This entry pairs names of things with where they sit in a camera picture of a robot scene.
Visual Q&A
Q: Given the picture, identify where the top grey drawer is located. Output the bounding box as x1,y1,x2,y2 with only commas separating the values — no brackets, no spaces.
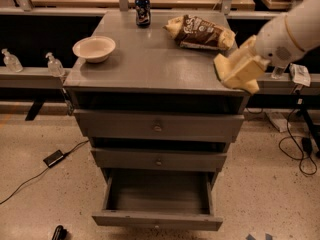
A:
74,109,244,143

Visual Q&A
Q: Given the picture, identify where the blue soda can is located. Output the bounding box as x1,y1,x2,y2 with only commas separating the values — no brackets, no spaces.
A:
135,0,151,27

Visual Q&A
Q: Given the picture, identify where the black adapter cable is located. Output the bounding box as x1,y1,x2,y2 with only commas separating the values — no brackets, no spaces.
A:
0,139,90,206

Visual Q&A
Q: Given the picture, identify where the grey drawer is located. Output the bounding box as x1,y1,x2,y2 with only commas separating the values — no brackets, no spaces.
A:
92,169,222,231
91,148,227,172
74,109,244,143

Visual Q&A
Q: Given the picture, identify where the black power adapter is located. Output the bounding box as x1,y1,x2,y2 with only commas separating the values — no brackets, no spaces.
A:
43,150,64,168

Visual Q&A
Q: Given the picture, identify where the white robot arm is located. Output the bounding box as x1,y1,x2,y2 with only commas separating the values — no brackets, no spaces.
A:
220,0,320,94

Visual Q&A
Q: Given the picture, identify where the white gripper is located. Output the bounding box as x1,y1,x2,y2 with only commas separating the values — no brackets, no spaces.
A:
222,14,305,94

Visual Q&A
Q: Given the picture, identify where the black floor cable right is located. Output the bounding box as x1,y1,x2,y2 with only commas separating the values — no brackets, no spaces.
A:
278,87,319,177

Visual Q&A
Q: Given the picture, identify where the brown chip bag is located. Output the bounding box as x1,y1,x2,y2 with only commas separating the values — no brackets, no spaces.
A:
164,15,235,51

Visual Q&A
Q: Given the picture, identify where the bottom grey drawer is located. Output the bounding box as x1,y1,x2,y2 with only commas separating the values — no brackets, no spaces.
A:
92,169,222,231

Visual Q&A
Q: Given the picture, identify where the middle grey drawer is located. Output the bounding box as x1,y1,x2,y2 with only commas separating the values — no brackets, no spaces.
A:
91,148,227,172

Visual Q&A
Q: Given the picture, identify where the black object on floor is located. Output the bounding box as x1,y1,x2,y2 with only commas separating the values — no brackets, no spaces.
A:
51,225,67,240

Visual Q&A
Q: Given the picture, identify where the clear plastic bottle right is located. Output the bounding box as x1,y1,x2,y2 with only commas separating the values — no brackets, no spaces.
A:
271,67,286,79

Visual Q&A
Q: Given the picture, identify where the white bowl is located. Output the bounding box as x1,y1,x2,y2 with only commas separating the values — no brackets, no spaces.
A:
72,36,116,63

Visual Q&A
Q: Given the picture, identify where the clear pump bottle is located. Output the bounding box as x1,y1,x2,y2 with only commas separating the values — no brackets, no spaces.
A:
46,52,65,77
1,48,23,73

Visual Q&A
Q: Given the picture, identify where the white packet on ledge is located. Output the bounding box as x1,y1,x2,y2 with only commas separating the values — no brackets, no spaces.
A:
289,63,311,87

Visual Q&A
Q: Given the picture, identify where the clear pump bottle far left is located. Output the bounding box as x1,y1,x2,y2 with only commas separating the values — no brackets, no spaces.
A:
1,48,23,73

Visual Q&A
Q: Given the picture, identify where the yellow sponge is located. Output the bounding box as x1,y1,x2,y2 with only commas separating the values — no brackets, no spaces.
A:
213,54,232,81

